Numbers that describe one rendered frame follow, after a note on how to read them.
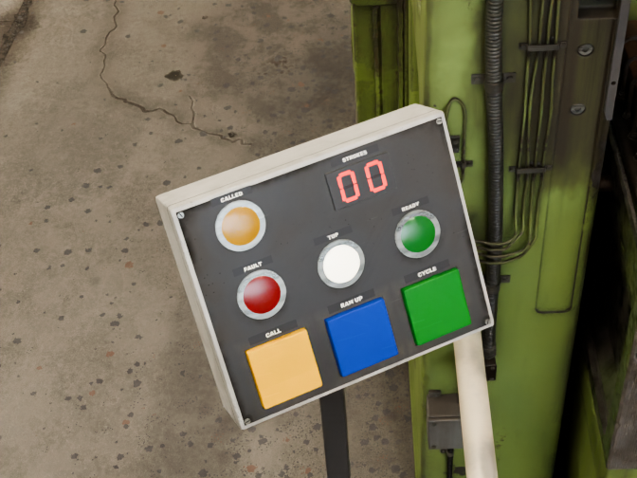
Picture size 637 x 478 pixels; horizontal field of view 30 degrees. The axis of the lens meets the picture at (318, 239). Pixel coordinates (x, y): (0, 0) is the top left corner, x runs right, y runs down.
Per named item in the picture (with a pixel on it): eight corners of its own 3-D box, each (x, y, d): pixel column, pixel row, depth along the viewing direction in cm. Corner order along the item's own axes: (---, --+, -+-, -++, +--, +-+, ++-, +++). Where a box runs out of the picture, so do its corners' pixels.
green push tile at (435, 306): (472, 324, 144) (458, 268, 142) (418, 347, 142) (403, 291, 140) (466, 320, 146) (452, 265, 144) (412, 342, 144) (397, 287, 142)
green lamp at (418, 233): (438, 255, 140) (438, 229, 137) (398, 256, 140) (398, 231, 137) (436, 235, 142) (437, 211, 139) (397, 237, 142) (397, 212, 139)
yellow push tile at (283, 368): (323, 386, 139) (306, 329, 137) (264, 410, 137) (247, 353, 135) (318, 381, 141) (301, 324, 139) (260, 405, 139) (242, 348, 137)
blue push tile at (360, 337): (399, 354, 141) (384, 298, 139) (342, 378, 140) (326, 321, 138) (393, 350, 143) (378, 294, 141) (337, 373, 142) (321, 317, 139)
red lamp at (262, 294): (282, 316, 135) (280, 291, 132) (243, 318, 135) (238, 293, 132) (283, 295, 137) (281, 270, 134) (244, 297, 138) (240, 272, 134)
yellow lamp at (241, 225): (263, 248, 133) (259, 221, 129) (221, 249, 133) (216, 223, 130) (263, 228, 135) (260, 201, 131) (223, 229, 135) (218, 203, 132)
